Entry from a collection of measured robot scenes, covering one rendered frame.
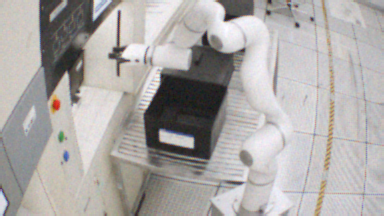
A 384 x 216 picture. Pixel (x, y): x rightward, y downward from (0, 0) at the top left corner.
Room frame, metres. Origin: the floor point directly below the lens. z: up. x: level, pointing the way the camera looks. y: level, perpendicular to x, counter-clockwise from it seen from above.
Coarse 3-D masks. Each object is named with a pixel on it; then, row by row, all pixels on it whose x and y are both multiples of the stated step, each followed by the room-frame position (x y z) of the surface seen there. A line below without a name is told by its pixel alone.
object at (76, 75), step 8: (80, 56) 1.87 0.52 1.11; (72, 64) 1.92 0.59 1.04; (80, 64) 1.87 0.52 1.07; (72, 72) 1.77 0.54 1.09; (80, 72) 1.87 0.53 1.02; (72, 80) 1.77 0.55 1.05; (80, 80) 1.87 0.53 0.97; (72, 88) 1.77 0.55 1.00; (72, 96) 1.76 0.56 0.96; (72, 104) 1.76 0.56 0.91
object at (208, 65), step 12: (192, 48) 2.26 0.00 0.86; (204, 48) 2.26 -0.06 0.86; (192, 60) 2.15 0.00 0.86; (204, 60) 2.15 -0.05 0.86; (216, 60) 2.15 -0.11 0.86; (228, 60) 2.16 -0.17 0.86; (168, 72) 2.05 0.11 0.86; (180, 72) 2.05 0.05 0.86; (192, 72) 2.05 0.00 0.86; (204, 72) 2.05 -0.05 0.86; (216, 72) 2.06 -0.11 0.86; (228, 72) 2.11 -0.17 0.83; (228, 84) 2.10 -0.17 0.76
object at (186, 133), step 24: (168, 96) 1.93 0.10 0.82; (192, 96) 1.90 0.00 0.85; (216, 96) 1.87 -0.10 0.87; (144, 120) 1.67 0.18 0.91; (168, 120) 1.65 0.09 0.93; (192, 120) 1.84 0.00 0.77; (216, 120) 1.67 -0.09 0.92; (168, 144) 1.65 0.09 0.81; (192, 144) 1.62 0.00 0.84; (216, 144) 1.70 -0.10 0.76
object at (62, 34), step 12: (84, 0) 1.50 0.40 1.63; (72, 12) 1.40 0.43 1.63; (84, 12) 1.50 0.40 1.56; (60, 24) 1.31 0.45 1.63; (72, 24) 1.40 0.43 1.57; (84, 24) 1.50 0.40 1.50; (48, 36) 1.22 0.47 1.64; (60, 36) 1.31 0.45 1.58; (72, 36) 1.40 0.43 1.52; (60, 48) 1.30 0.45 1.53; (96, 192) 1.40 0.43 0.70; (144, 192) 2.01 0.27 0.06
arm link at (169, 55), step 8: (160, 48) 1.70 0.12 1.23; (168, 48) 1.70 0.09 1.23; (176, 48) 1.70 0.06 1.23; (184, 48) 1.70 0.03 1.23; (160, 56) 1.67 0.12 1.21; (168, 56) 1.67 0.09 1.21; (176, 56) 1.66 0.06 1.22; (184, 56) 1.66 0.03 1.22; (160, 64) 1.67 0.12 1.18; (168, 64) 1.66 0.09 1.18; (176, 64) 1.65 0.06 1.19; (184, 64) 1.64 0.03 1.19
